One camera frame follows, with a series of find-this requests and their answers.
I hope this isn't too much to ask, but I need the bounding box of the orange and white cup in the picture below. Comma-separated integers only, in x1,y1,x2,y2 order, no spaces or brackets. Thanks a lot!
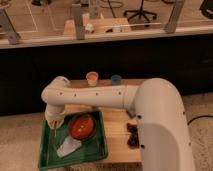
86,71,99,87

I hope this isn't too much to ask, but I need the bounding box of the white crumpled cloth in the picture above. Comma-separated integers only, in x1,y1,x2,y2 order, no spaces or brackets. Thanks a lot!
57,136,82,158

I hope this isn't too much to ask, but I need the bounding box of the dark grape bunch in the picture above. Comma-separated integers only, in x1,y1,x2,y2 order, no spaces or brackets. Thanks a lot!
126,123,139,148

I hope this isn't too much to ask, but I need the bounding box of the black office chair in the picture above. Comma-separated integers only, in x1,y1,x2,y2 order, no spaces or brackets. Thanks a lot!
123,0,157,23

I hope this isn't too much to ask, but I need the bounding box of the blue sponge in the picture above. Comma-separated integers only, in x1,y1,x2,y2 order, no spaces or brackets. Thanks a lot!
126,110,136,118

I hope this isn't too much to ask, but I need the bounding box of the grey metal post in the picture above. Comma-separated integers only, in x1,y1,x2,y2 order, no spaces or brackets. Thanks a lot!
0,9,20,45
164,0,185,33
72,4,85,40

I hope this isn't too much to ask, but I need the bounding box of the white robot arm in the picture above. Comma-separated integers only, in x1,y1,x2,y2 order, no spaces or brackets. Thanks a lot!
41,76,196,171

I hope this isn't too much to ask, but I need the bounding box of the grey metal post middle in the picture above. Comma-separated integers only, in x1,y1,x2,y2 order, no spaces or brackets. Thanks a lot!
72,4,85,40

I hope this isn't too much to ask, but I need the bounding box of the grey metal post left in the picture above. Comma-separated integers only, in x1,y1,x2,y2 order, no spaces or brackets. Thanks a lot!
0,9,20,45

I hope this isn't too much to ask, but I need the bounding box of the small wooden background table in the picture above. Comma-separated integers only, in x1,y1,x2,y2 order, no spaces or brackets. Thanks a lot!
64,18,131,36

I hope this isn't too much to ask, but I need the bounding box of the black cable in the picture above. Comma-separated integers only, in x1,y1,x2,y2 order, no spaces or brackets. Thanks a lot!
187,115,213,126

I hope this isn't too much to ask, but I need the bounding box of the green plastic tray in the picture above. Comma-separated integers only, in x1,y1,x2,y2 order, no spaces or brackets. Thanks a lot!
38,111,108,171

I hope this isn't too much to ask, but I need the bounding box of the red bowl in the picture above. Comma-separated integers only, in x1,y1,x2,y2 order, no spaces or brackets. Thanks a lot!
68,114,95,140

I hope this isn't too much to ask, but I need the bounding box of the grey metal post right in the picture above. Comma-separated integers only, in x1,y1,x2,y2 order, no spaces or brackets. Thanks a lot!
164,0,185,33

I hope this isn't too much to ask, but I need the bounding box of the blue cup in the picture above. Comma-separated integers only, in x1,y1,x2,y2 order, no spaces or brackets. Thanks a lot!
110,74,122,85

